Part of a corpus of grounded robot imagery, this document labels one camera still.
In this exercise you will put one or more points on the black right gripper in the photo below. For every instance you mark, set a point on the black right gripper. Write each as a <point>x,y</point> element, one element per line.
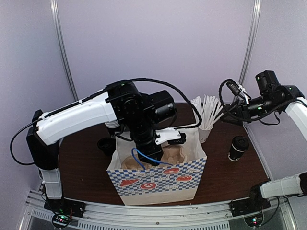
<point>242,110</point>

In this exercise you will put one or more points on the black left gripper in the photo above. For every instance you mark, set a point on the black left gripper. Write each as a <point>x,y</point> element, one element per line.
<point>154,154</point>

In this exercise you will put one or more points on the brown cardboard cup carrier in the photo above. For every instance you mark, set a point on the brown cardboard cup carrier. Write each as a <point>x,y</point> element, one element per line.
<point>172,154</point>

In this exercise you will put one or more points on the black and white paper cup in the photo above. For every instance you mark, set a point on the black and white paper cup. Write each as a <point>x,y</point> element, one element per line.
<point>235,154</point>

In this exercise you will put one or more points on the blue checkered paper bag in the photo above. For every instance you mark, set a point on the blue checkered paper bag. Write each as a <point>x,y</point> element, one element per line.
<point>172,183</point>

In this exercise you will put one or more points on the stack of paper cups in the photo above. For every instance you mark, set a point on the stack of paper cups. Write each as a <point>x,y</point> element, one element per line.
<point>114,128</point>

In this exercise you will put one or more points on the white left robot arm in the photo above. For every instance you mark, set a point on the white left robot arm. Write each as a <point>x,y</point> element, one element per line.
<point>119,102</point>

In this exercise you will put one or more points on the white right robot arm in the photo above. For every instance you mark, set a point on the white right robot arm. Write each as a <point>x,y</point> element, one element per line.
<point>274,99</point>

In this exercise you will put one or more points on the white cup holding straws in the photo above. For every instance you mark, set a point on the white cup holding straws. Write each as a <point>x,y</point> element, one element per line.
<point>204,133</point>

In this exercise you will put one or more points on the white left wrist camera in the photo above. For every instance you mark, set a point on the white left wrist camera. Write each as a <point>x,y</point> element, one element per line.
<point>170,135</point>

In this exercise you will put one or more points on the right aluminium corner post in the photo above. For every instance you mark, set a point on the right aluminium corner post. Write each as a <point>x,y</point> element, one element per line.
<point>254,24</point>

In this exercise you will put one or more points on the aluminium corner post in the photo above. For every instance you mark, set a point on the aluminium corner post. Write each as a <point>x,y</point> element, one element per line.
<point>254,24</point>
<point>62,49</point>

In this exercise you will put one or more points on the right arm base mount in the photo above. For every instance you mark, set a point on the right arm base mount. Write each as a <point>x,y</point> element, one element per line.
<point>254,203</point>

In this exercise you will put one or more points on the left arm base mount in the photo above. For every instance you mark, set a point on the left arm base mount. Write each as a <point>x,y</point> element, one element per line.
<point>65,206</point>

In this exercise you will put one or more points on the aluminium front rail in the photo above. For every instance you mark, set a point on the aluminium front rail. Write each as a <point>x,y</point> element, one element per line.
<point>212,216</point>

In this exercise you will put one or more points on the left aluminium corner post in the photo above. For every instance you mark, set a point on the left aluminium corner post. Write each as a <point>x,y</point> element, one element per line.
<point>62,49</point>

